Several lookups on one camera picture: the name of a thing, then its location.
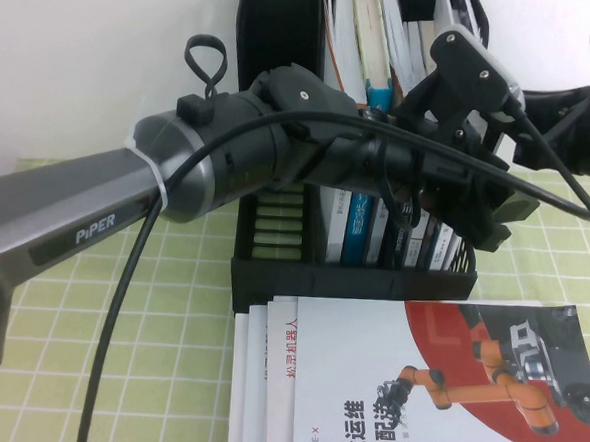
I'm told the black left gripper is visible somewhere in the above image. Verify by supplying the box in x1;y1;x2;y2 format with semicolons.
373;130;547;256

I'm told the grey book orange-black spine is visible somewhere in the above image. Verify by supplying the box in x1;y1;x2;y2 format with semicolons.
403;18;445;269

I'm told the white book orange band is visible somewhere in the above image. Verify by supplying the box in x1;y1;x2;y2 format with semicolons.
306;0;366;264
361;0;420;268

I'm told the blue hardcover book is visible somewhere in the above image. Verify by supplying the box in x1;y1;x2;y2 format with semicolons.
336;0;401;267

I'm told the black plastic book holder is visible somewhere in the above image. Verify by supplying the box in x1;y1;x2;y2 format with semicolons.
218;0;496;334

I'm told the white magazine red text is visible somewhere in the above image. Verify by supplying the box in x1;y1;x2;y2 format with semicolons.
259;299;304;442

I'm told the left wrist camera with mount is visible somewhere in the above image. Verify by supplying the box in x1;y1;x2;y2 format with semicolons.
393;21;531;161

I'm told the white cable tie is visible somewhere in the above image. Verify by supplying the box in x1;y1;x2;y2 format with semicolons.
119;137;175;207

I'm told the black strap loop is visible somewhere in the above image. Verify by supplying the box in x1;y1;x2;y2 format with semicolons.
180;33;231;101

